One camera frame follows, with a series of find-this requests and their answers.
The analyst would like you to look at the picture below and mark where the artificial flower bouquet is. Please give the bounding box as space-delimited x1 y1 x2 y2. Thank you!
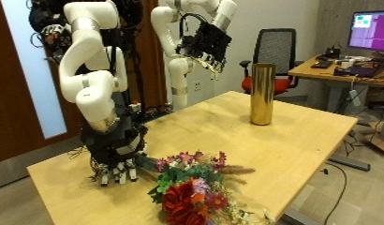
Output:
134 149 276 225

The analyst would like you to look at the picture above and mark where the gold cylindrical vase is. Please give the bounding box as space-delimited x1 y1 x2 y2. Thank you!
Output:
250 63 276 127

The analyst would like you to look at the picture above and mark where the red emergency stop button box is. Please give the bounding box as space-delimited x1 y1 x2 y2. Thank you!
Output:
129 100 145 114

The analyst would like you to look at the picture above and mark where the black mesh chair red seat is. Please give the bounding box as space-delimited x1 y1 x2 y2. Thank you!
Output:
238 27 305 97

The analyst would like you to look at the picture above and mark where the wooden office desk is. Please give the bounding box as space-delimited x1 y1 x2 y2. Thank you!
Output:
288 55 384 114

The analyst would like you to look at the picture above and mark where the black desk gadget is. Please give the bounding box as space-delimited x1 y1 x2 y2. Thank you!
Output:
324 45 343 60

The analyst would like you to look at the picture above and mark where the brown door with glass panel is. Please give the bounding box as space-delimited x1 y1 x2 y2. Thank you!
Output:
0 0 89 165

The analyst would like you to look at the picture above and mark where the white power strip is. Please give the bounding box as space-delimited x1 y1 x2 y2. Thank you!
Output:
348 89 363 108

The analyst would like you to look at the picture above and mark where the computer monitor purple screen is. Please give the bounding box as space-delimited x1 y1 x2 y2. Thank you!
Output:
347 9 384 53

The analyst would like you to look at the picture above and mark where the grey metal table foot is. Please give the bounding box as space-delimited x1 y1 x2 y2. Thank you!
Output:
327 154 372 173

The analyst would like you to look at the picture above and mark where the cardboard box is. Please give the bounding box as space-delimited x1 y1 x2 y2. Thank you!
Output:
364 121 384 154

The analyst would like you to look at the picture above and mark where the black looped cable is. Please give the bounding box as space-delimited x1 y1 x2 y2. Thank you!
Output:
177 12 210 39

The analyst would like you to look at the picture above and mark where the black floor cable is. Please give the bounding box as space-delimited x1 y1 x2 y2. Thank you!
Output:
321 162 349 225

